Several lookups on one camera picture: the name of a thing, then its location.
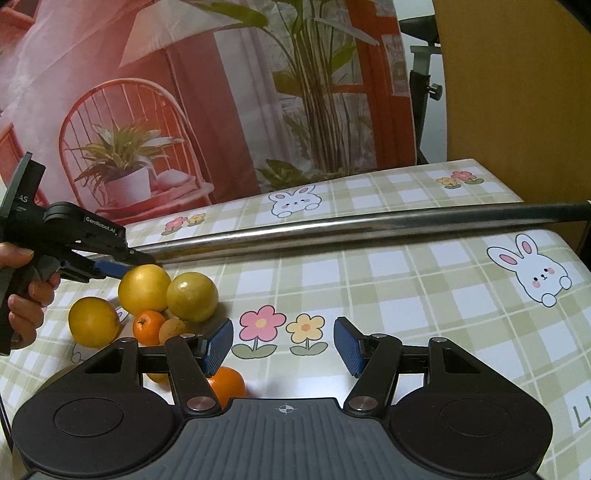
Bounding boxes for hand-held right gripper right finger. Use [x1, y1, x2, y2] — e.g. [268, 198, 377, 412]
[333, 316, 484, 415]

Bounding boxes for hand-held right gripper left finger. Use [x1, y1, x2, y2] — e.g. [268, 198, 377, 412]
[84, 318, 235, 415]

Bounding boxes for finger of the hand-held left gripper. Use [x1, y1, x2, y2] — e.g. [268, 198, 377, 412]
[59, 259, 136, 283]
[85, 247, 157, 267]

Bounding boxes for yellow lemon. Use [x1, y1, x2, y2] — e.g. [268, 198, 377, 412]
[68, 298, 122, 348]
[118, 264, 172, 315]

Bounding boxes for person's left hand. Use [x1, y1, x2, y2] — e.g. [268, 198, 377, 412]
[0, 244, 62, 348]

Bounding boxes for small tangerine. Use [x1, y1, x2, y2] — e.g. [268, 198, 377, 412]
[205, 366, 247, 409]
[133, 310, 167, 347]

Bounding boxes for small brown round fruit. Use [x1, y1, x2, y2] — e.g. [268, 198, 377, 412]
[159, 318, 191, 344]

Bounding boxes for green-yellow apple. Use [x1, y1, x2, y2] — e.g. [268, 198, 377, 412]
[166, 272, 219, 323]

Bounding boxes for checked tablecloth with bunny print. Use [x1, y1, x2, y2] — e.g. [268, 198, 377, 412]
[0, 159, 591, 480]

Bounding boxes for long metal pole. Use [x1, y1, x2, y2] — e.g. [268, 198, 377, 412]
[129, 199, 591, 267]

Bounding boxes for wooden board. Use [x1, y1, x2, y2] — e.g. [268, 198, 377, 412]
[431, 0, 591, 259]

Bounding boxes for wall poster with red chair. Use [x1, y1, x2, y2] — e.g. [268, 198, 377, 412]
[0, 0, 416, 222]

